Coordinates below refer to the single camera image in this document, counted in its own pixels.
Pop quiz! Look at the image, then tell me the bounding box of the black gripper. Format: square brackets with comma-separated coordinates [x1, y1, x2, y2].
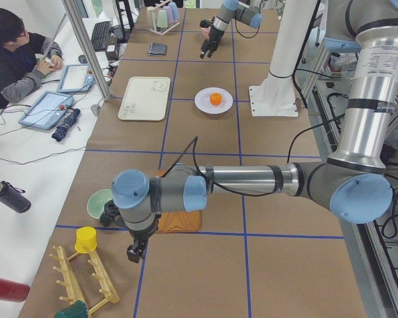
[200, 26, 224, 59]
[126, 230, 153, 262]

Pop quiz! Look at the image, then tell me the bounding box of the orange fruit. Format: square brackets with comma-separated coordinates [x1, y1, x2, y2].
[209, 93, 222, 106]

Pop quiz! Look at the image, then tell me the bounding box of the white round plate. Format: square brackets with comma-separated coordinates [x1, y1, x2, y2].
[194, 87, 233, 115]

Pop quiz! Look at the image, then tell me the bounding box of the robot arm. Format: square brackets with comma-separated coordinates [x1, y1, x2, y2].
[111, 1, 398, 262]
[200, 0, 266, 59]

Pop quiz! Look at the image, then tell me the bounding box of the cream bear tray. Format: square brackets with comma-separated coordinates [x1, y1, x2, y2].
[117, 76, 170, 121]

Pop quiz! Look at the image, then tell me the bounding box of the pink bowl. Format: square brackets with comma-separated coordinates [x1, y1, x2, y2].
[200, 26, 211, 37]

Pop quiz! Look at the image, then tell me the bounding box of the white cup rack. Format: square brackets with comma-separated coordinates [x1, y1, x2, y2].
[149, 21, 180, 35]

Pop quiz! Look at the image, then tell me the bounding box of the yellow cup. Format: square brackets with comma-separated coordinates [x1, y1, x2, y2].
[74, 227, 98, 254]

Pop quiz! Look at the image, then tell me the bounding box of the green pastel cup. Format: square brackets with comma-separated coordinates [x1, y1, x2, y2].
[157, 9, 168, 28]

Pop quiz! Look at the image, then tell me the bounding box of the folded grey cloth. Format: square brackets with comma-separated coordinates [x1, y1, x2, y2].
[147, 42, 167, 56]

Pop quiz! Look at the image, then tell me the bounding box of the purple pastel cup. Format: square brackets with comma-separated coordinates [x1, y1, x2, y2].
[163, 2, 179, 24]

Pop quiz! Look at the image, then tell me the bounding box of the wooden cutting board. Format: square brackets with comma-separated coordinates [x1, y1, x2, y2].
[157, 171, 202, 233]

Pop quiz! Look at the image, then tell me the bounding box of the wooden cup rack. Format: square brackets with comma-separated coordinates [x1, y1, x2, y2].
[49, 245, 120, 317]

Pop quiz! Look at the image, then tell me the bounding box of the green ceramic bowl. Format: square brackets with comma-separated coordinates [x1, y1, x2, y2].
[86, 189, 113, 219]

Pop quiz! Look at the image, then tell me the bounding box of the dark green cup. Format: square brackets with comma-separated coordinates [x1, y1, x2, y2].
[54, 300, 89, 318]

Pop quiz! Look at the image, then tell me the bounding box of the black small box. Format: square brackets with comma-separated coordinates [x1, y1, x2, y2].
[105, 44, 119, 61]

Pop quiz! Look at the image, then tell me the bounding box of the black keyboard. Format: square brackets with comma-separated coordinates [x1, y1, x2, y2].
[90, 21, 111, 52]

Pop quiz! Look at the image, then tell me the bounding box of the computer mouse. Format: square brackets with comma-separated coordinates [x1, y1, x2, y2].
[78, 55, 88, 64]

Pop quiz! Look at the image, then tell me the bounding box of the far teach pendant tablet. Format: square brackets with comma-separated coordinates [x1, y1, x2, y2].
[56, 64, 95, 93]

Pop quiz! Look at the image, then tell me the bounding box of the teach pendant tablet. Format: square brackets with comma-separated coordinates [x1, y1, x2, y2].
[56, 64, 95, 93]
[18, 91, 74, 131]

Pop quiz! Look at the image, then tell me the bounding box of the black thermos bottle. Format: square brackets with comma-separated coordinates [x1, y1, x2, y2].
[0, 181, 31, 213]

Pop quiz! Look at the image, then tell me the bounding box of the red bottle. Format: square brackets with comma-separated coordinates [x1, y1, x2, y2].
[0, 278, 30, 303]

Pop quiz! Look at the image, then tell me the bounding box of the folded blue umbrella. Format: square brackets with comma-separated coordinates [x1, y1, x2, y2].
[52, 109, 81, 142]

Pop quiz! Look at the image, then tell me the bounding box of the near teach pendant tablet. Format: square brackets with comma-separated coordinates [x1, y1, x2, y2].
[18, 91, 74, 131]

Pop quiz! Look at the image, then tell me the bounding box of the seated person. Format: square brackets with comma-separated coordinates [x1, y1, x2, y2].
[0, 8, 63, 109]

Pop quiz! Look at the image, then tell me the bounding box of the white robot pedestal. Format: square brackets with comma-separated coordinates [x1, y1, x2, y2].
[249, 0, 320, 117]

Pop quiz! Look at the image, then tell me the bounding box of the aluminium frame post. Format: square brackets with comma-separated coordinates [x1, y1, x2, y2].
[62, 0, 111, 101]

